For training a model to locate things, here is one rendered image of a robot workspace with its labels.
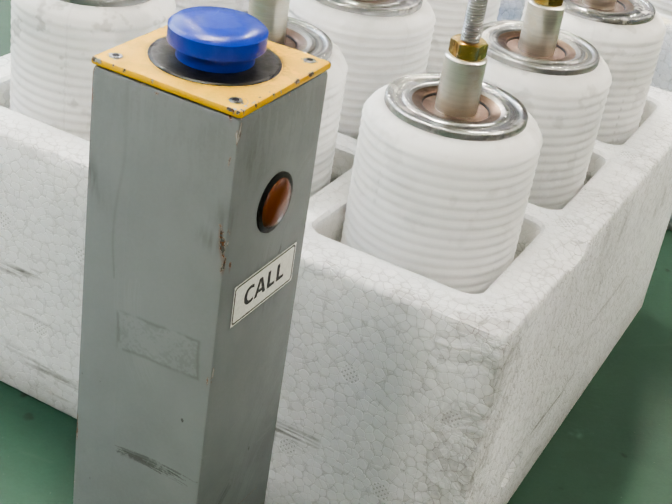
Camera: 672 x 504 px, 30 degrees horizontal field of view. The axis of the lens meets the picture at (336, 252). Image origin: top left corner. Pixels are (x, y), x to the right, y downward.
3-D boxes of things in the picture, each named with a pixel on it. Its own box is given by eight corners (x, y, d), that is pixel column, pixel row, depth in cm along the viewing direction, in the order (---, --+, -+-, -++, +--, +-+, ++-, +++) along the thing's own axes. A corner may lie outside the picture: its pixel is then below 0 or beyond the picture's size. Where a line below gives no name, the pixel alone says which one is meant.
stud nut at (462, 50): (490, 62, 64) (493, 46, 63) (460, 63, 63) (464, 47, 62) (472, 47, 65) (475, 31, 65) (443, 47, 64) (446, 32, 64)
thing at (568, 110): (377, 297, 83) (425, 40, 74) (454, 249, 90) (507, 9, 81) (500, 362, 78) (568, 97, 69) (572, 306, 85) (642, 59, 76)
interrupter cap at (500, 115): (552, 142, 64) (555, 130, 64) (421, 150, 61) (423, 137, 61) (483, 81, 70) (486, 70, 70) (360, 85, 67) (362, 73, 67)
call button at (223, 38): (281, 71, 51) (287, 23, 50) (228, 99, 48) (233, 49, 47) (201, 42, 53) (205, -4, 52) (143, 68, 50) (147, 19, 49)
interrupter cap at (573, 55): (448, 47, 74) (450, 35, 74) (512, 21, 79) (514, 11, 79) (560, 91, 70) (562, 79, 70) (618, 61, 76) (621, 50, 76)
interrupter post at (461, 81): (485, 122, 65) (498, 63, 64) (444, 124, 64) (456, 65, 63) (464, 103, 67) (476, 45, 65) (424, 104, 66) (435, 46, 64)
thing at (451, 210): (506, 424, 73) (581, 145, 64) (356, 448, 69) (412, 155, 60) (434, 330, 80) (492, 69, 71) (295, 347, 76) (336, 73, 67)
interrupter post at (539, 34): (507, 52, 75) (519, -1, 73) (527, 43, 76) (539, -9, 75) (542, 65, 73) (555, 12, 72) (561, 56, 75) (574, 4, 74)
